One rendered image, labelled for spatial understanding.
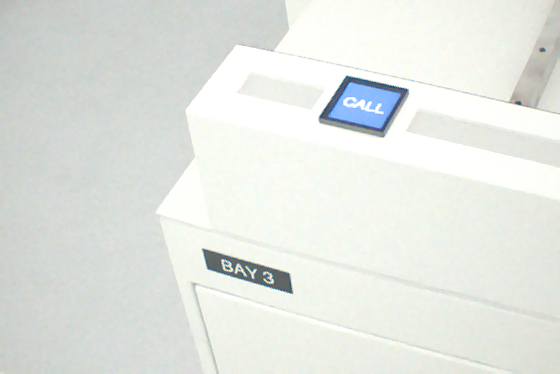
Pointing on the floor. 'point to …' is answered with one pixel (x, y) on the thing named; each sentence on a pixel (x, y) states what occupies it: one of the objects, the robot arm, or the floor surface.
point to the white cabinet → (339, 317)
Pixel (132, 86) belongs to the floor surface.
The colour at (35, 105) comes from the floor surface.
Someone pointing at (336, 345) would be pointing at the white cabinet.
